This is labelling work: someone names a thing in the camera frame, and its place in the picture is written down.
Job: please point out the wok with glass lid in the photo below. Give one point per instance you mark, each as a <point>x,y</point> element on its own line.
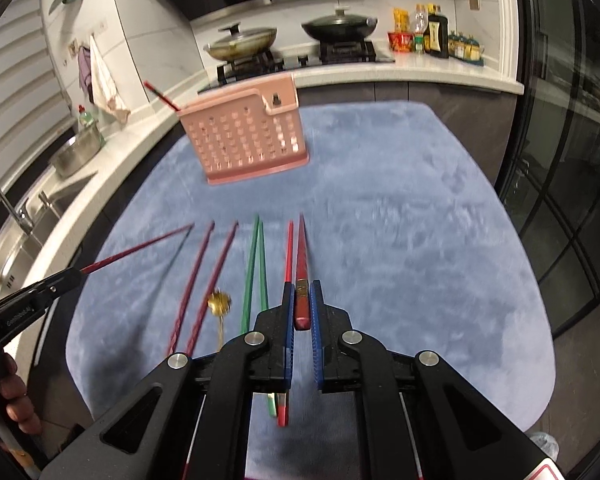
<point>240,42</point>

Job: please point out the stainless steel pot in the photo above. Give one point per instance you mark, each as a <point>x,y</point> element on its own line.
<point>77,152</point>

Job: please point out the black wok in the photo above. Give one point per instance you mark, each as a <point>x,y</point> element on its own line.
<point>340,25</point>

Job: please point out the yellow seasoning packet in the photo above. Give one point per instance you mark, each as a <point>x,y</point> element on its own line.
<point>401,20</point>

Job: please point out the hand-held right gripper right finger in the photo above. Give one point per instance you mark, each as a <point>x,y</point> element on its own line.
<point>316,325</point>

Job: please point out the pink perforated utensil basket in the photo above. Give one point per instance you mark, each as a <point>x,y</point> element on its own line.
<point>245,135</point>

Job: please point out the purple cloth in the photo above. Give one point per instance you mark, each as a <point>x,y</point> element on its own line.
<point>84,75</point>

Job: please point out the red instant noodle cup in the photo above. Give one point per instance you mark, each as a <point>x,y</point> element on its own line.
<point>400,41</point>

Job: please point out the black gas stove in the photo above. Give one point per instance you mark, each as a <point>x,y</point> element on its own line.
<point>350,52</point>

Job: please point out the green dish soap bottle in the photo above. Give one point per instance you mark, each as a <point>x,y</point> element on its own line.
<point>87,119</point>

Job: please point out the person's left hand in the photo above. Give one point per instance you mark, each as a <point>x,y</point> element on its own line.
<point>15,390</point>

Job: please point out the black framed glass door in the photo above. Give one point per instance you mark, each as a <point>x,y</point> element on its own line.
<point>565,160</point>

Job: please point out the chrome faucet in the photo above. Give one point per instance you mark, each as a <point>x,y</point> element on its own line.
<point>15,210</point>

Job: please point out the white hanging towel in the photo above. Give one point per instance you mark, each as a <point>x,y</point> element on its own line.
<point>105,85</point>

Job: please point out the bright red chopstick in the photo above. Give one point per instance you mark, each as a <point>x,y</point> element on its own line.
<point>287,265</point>
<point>300,265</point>

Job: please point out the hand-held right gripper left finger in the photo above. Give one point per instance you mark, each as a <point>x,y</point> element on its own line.
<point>289,325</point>

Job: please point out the stainless steel sink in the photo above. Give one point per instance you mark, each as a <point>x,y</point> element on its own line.
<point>25,260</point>

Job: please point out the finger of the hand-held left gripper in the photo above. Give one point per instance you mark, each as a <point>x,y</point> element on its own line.
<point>55,285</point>

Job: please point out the blue plush mat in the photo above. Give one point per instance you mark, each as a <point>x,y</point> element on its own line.
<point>405,260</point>

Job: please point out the gold spoon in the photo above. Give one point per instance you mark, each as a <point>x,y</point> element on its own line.
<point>219,304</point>

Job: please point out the seasoning jar set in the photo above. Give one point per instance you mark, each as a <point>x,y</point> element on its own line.
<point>465,49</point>

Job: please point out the white window blinds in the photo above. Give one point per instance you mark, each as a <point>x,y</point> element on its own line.
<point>15,90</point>

